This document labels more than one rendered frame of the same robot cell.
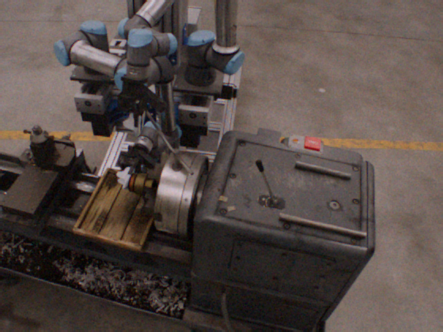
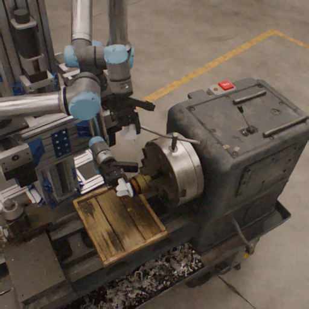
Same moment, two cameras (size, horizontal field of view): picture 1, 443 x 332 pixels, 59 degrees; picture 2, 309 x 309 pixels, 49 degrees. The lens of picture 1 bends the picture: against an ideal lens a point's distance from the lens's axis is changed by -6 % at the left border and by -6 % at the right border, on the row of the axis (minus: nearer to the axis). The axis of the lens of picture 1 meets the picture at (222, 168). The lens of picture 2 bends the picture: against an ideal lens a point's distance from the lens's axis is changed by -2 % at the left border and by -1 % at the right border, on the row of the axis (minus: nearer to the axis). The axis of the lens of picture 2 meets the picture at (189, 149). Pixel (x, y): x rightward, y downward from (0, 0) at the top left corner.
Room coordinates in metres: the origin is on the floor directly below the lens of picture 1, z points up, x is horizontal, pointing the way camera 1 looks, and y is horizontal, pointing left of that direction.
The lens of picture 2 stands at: (0.27, 0.85, 2.24)
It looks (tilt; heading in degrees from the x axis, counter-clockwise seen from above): 46 degrees down; 311
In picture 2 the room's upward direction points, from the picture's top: 9 degrees clockwise
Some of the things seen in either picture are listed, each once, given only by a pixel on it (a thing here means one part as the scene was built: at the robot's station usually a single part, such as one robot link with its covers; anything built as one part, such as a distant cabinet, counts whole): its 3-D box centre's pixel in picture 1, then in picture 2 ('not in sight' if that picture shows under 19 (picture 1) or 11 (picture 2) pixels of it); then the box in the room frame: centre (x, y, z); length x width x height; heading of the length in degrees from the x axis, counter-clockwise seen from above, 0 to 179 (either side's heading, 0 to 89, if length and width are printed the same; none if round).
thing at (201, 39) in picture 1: (202, 47); (92, 57); (1.61, 0.15, 1.33); 0.13 x 0.12 x 0.14; 57
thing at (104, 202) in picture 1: (123, 207); (119, 218); (1.01, 0.41, 0.89); 0.36 x 0.30 x 0.04; 171
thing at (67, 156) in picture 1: (51, 159); (27, 226); (1.15, 0.75, 0.99); 0.20 x 0.10 x 0.05; 81
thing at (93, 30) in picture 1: (93, 36); not in sight; (1.62, 0.65, 1.33); 0.13 x 0.12 x 0.14; 148
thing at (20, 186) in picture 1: (41, 175); (27, 247); (1.09, 0.79, 0.95); 0.43 x 0.17 x 0.05; 171
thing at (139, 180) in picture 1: (142, 184); (140, 183); (1.00, 0.30, 1.08); 0.09 x 0.09 x 0.09; 84
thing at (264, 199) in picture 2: (259, 288); (215, 211); (0.93, -0.25, 0.43); 0.60 x 0.48 x 0.86; 81
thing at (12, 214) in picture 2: (38, 134); (11, 208); (1.15, 0.78, 1.13); 0.08 x 0.08 x 0.03
